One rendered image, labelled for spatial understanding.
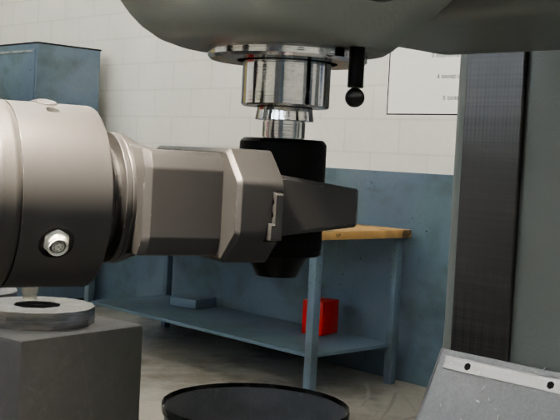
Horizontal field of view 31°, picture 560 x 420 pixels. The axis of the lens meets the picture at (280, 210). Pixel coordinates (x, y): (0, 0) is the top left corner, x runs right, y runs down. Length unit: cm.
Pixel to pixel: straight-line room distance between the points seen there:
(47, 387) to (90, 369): 4
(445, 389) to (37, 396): 36
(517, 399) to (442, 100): 493
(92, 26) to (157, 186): 796
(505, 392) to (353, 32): 47
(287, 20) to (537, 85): 44
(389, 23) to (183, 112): 689
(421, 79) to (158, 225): 542
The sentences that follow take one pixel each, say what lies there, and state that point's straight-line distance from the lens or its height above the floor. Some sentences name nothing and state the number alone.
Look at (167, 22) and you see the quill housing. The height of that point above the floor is 132.
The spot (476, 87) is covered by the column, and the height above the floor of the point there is 132.
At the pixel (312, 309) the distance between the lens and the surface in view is 531.
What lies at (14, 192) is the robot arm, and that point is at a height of 123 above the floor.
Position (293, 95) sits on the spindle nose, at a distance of 53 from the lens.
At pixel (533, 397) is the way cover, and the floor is 106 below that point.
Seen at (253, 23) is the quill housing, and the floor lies 131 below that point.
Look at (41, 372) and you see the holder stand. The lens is 76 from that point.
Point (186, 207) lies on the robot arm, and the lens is 48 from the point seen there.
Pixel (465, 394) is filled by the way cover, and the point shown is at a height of 105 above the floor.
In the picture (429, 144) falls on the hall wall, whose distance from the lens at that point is 581.
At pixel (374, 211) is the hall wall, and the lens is 604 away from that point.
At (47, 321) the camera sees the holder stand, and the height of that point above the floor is 112.
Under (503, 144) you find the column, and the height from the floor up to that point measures 127.
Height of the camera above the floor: 125
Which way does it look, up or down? 3 degrees down
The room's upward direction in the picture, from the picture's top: 3 degrees clockwise
